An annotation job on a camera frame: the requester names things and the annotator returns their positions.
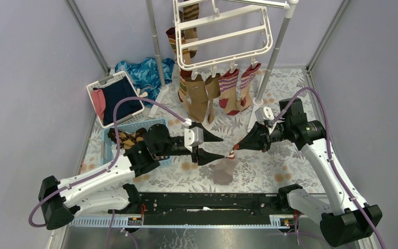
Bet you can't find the purple cable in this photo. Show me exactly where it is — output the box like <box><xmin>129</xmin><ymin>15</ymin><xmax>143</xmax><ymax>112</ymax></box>
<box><xmin>29</xmin><ymin>96</ymin><xmax>193</xmax><ymax>249</ymax></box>
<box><xmin>273</xmin><ymin>86</ymin><xmax>387</xmax><ymax>249</ymax></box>

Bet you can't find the pile of socks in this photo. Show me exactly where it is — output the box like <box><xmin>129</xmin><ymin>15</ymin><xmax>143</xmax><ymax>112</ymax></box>
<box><xmin>118</xmin><ymin>128</ymin><xmax>147</xmax><ymax>150</ymax></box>

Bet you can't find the striped green tan sock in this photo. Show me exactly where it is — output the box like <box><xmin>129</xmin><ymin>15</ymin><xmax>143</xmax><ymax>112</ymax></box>
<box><xmin>166</xmin><ymin>27</ymin><xmax>191</xmax><ymax>108</ymax></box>

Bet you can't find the brown patterned hanging sock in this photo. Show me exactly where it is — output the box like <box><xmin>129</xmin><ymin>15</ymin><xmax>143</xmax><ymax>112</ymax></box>
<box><xmin>179</xmin><ymin>2</ymin><xmax>201</xmax><ymax>59</ymax></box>

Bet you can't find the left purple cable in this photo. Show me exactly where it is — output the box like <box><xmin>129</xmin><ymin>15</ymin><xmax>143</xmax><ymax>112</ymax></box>
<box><xmin>29</xmin><ymin>96</ymin><xmax>193</xmax><ymax>249</ymax></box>

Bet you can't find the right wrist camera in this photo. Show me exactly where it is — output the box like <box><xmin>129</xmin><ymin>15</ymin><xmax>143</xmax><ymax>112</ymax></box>
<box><xmin>254</xmin><ymin>106</ymin><xmax>275</xmax><ymax>123</ymax></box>

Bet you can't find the red striped sock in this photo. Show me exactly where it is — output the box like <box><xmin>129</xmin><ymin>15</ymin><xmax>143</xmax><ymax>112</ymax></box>
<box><xmin>218</xmin><ymin>69</ymin><xmax>239</xmax><ymax>116</ymax></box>
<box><xmin>236</xmin><ymin>63</ymin><xmax>261</xmax><ymax>112</ymax></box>

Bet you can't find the blue patterned cloth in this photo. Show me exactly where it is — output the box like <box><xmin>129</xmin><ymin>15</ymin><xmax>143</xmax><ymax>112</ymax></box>
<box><xmin>115</xmin><ymin>57</ymin><xmax>175</xmax><ymax>101</ymax></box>

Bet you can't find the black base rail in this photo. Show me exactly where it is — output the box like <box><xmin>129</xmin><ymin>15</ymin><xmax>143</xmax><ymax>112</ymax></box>
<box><xmin>115</xmin><ymin>192</ymin><xmax>300</xmax><ymax>227</ymax></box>

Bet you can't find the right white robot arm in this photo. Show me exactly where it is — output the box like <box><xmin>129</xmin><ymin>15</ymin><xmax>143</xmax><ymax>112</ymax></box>
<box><xmin>233</xmin><ymin>98</ymin><xmax>382</xmax><ymax>247</ymax></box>

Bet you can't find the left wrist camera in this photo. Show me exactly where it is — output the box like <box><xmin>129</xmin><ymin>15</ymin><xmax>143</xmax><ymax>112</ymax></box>
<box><xmin>184</xmin><ymin>127</ymin><xmax>204</xmax><ymax>147</ymax></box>

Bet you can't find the dark navy cloth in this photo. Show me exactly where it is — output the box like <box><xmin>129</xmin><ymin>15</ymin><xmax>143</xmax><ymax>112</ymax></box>
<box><xmin>93</xmin><ymin>78</ymin><xmax>144</xmax><ymax>127</ymax></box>

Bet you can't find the white sock hanger frame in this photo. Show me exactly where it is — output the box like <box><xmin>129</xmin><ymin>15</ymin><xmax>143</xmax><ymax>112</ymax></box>
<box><xmin>179</xmin><ymin>1</ymin><xmax>266</xmax><ymax>64</ymax></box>

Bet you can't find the tan ribbed sock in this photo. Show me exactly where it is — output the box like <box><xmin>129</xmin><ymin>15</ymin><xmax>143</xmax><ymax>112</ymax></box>
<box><xmin>186</xmin><ymin>74</ymin><xmax>208</xmax><ymax>122</ymax></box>

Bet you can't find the silver drying rack stand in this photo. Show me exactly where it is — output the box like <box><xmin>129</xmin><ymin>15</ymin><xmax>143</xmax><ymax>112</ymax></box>
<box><xmin>145</xmin><ymin>0</ymin><xmax>300</xmax><ymax>135</ymax></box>

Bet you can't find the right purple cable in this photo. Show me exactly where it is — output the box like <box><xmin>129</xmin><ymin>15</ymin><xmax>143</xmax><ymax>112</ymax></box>
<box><xmin>273</xmin><ymin>86</ymin><xmax>387</xmax><ymax>249</ymax></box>

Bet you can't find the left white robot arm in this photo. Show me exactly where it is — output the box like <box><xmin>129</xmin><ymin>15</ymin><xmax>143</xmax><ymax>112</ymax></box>
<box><xmin>37</xmin><ymin>122</ymin><xmax>224</xmax><ymax>230</ymax></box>

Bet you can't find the pink cloth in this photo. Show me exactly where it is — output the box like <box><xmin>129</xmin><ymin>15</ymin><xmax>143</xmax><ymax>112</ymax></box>
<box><xmin>91</xmin><ymin>89</ymin><xmax>106</xmax><ymax>121</ymax></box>

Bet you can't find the white laundry basket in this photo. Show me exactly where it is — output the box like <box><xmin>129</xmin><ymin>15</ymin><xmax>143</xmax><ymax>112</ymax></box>
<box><xmin>87</xmin><ymin>71</ymin><xmax>145</xmax><ymax>128</ymax></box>

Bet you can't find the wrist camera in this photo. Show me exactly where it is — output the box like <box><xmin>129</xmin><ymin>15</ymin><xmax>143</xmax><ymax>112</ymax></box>
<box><xmin>254</xmin><ymin>106</ymin><xmax>275</xmax><ymax>123</ymax></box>
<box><xmin>184</xmin><ymin>127</ymin><xmax>204</xmax><ymax>147</ymax></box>

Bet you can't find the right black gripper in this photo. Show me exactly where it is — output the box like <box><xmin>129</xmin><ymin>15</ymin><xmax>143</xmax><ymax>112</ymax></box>
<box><xmin>235</xmin><ymin>120</ymin><xmax>290</xmax><ymax>153</ymax></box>

